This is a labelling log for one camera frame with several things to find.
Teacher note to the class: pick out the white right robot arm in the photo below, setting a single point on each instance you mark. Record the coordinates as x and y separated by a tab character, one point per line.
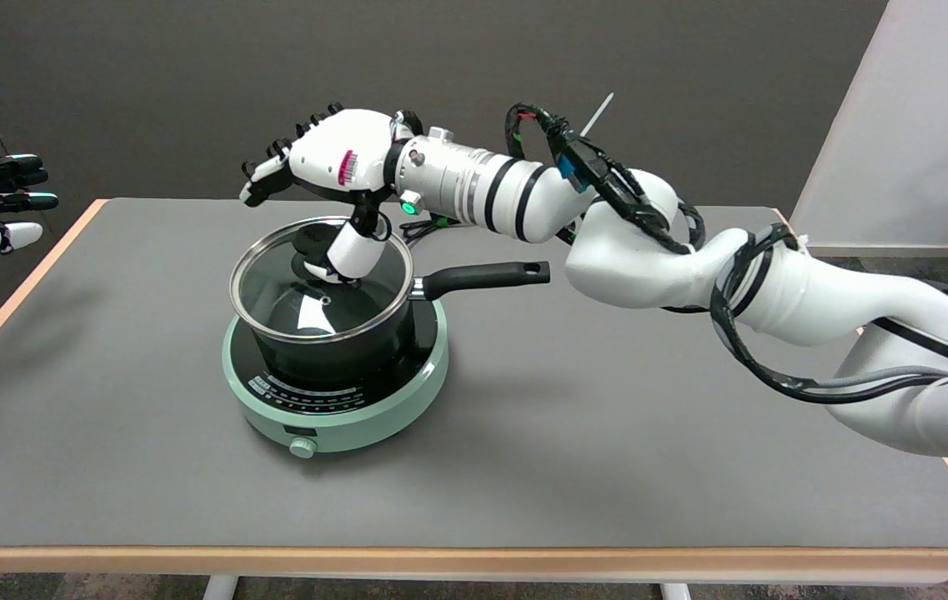
624	267

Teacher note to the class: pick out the green round induction cooker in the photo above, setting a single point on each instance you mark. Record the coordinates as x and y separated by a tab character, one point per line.
357	429

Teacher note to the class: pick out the white partition panel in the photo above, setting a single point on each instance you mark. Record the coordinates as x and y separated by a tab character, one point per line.
924	125

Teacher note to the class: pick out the white table leg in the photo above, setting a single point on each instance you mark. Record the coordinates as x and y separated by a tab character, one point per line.
675	592
219	588

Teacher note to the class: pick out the glass pot lid black knob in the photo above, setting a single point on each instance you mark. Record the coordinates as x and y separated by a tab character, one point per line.
273	292

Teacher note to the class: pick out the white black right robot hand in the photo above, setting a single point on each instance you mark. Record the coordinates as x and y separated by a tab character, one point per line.
332	154

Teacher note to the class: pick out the gray table mat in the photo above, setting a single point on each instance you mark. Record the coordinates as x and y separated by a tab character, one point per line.
649	458

